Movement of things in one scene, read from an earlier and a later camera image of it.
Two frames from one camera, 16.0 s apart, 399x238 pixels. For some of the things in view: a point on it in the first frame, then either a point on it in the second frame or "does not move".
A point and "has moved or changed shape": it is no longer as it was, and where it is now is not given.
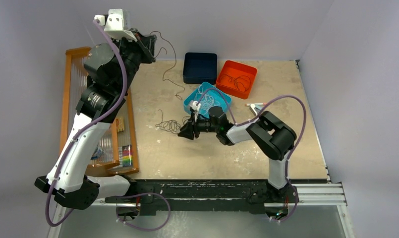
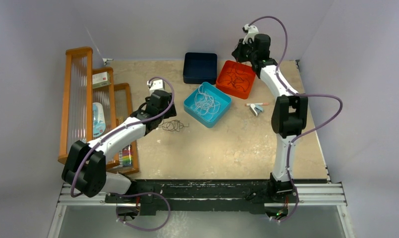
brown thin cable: x=239 y=79 has moved or changed shape
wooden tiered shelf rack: x=117 y=151 does not move
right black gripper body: x=202 y=126 -> x=246 y=53
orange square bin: x=236 y=79 does not move
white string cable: x=206 y=100 does not move
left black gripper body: x=139 y=48 -> x=169 y=113
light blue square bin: x=208 y=95 does not move
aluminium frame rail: x=316 y=195 does not move
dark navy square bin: x=199 y=67 does not move
